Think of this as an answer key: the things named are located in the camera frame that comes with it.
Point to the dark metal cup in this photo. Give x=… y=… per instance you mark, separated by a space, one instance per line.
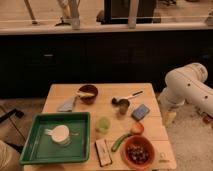
x=123 y=106

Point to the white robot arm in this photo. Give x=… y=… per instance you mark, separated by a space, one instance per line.
x=187 y=84

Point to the dark red bowl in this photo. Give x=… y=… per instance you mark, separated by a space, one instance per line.
x=90 y=89

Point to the wooden spoon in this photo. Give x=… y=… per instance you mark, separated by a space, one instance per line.
x=84 y=94

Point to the light green plastic cup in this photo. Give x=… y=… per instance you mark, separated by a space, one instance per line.
x=102 y=125

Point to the blue sponge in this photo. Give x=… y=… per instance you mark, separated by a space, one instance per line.
x=140 y=112

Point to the grey cloth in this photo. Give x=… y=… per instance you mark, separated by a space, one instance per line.
x=67 y=105

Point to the red apple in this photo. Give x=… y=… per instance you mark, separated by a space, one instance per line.
x=137 y=128

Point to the green cucumber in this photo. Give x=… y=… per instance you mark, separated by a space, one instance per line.
x=118 y=142

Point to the white measuring cup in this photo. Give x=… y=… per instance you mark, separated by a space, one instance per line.
x=59 y=135

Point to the orange bowl with berries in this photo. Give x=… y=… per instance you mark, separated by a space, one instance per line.
x=138 y=153

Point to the green plastic tray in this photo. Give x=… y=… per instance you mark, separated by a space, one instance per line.
x=40 y=149

